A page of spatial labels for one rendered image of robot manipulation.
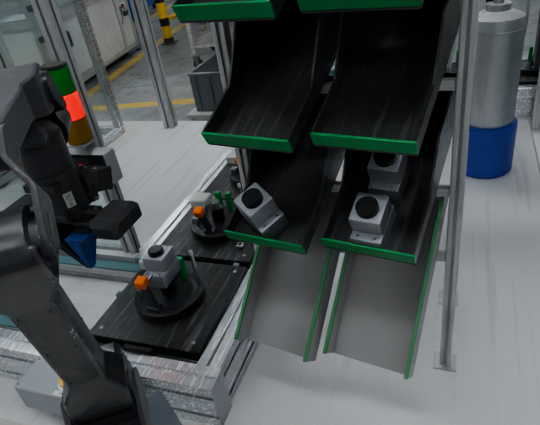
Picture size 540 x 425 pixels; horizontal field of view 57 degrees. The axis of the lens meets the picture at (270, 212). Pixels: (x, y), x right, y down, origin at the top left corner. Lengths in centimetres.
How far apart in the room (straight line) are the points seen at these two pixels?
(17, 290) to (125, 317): 61
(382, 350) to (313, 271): 16
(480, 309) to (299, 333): 42
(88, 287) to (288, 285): 56
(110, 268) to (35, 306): 77
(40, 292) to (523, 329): 88
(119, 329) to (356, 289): 46
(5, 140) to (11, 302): 13
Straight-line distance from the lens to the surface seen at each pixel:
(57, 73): 102
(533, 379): 101
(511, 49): 142
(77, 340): 51
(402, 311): 81
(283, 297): 85
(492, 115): 147
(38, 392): 100
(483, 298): 113
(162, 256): 95
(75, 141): 106
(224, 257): 110
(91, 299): 120
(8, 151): 45
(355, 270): 83
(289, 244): 70
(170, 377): 90
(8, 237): 41
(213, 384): 87
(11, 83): 59
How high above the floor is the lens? 162
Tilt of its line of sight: 32 degrees down
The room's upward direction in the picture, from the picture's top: 9 degrees counter-clockwise
